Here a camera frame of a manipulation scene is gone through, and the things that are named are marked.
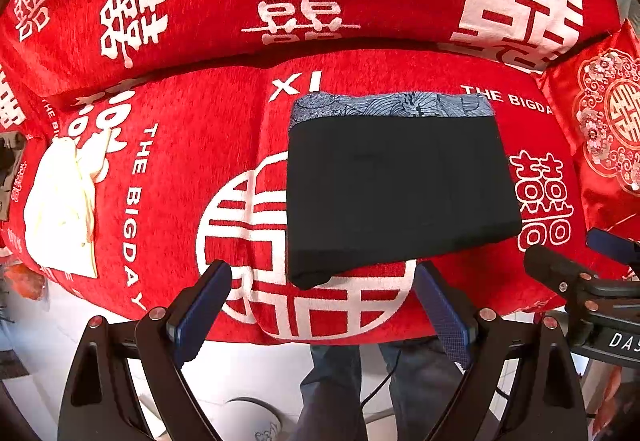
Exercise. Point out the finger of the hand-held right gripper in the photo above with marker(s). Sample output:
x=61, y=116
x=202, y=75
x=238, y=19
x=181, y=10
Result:
x=612, y=246
x=555, y=271

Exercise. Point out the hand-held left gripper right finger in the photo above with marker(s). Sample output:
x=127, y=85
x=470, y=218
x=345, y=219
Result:
x=445, y=321

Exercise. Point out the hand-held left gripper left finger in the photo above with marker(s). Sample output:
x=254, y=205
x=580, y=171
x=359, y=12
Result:
x=200, y=311

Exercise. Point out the black pants with blue waistband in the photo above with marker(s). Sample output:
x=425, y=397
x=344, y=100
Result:
x=400, y=196

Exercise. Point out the red embroidered cushion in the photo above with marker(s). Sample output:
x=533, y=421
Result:
x=600, y=191

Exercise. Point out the white patterned object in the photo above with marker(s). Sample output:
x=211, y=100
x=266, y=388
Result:
x=260, y=421

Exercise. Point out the person's legs in grey trousers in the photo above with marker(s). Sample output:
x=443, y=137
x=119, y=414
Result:
x=330, y=396

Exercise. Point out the cream white cloth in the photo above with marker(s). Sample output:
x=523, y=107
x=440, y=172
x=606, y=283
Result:
x=60, y=216

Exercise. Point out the orange red object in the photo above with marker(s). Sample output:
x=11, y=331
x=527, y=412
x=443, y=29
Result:
x=22, y=281

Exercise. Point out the red printed sofa cover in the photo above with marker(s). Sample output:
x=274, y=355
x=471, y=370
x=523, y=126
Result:
x=175, y=71

